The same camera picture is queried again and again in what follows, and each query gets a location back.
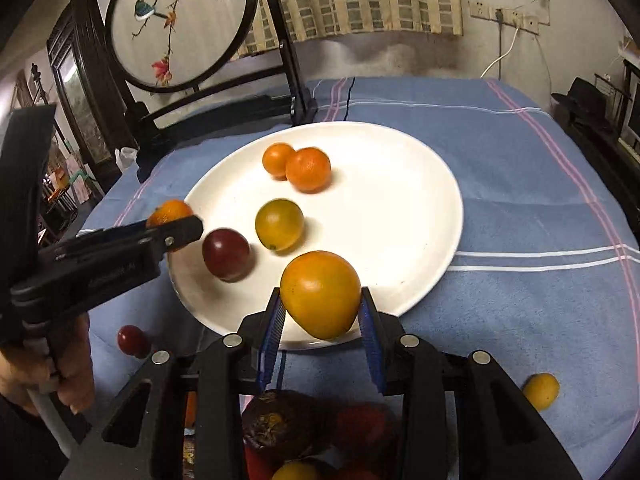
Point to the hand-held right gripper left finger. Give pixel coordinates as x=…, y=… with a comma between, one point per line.
x=272, y=330

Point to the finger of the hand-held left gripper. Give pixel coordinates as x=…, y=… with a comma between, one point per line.
x=110, y=234
x=182, y=232

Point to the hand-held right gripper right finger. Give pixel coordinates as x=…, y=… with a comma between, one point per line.
x=372, y=345

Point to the large yellow-orange orange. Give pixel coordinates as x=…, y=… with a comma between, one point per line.
x=320, y=292

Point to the dark red plum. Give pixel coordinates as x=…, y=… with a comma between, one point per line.
x=226, y=255
x=362, y=427

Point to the white round plate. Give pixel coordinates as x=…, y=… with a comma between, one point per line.
x=390, y=200

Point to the small yellow plum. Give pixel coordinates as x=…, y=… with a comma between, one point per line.
x=541, y=391

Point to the person's left hand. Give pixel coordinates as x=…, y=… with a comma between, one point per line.
x=75, y=375

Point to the translucent plastic container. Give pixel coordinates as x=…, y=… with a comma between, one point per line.
x=125, y=158

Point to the yellow-green orange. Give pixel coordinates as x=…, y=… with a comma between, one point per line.
x=279, y=225

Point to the dark wooden cabinet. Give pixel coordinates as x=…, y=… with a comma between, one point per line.
x=80, y=90

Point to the small orange mandarin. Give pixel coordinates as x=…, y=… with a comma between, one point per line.
x=277, y=160

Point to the round embroidered bird screen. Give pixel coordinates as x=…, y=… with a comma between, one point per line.
x=185, y=25

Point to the blue striped tablecloth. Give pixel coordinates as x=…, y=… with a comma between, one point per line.
x=525, y=185

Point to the checked beige curtain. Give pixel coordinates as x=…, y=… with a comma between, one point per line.
x=350, y=0

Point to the dark wooden sideboard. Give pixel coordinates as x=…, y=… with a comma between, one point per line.
x=610, y=160

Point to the black hat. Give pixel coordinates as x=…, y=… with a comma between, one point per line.
x=585, y=95

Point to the white wall socket strip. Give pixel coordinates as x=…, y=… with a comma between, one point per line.
x=480, y=10

